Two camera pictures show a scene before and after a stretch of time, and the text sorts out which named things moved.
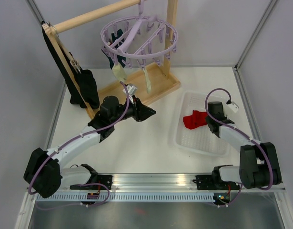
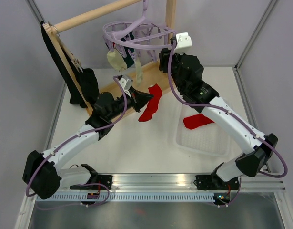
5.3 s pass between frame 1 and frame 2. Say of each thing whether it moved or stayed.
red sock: moved
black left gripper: moved
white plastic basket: stayed
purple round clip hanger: moved
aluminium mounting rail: stayed
